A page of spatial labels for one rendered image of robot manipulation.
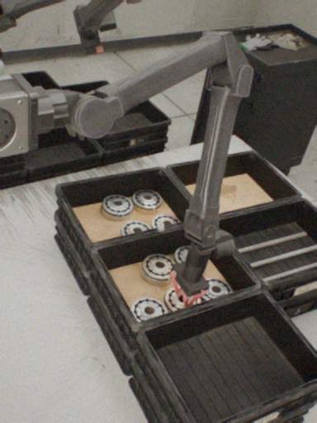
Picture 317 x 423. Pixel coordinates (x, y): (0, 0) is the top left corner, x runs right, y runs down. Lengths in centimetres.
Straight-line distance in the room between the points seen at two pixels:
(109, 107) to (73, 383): 77
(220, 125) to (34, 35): 344
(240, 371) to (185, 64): 78
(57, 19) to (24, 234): 297
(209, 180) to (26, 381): 71
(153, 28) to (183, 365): 406
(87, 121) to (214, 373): 73
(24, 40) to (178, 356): 352
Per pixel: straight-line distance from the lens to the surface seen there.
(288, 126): 333
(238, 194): 200
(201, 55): 121
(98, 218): 176
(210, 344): 148
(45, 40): 466
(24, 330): 161
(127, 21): 497
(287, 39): 337
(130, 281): 157
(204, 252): 136
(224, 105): 127
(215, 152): 128
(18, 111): 99
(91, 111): 105
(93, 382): 152
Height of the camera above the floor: 198
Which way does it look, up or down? 39 degrees down
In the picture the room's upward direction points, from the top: 11 degrees clockwise
